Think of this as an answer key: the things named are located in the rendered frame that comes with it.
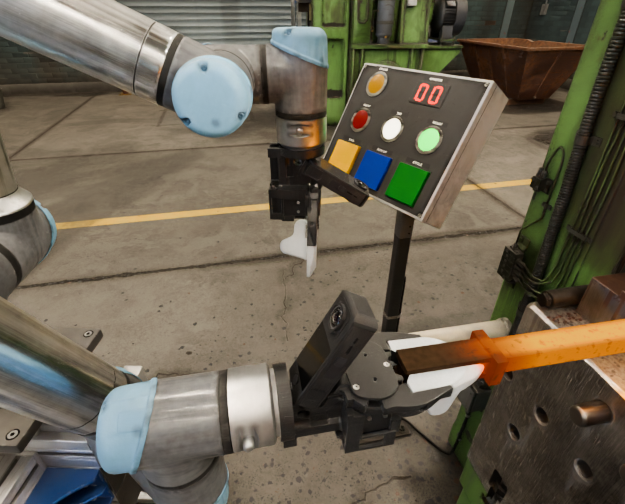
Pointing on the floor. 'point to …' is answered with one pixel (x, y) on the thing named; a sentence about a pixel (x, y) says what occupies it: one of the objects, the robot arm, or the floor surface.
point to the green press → (382, 38)
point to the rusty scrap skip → (521, 65)
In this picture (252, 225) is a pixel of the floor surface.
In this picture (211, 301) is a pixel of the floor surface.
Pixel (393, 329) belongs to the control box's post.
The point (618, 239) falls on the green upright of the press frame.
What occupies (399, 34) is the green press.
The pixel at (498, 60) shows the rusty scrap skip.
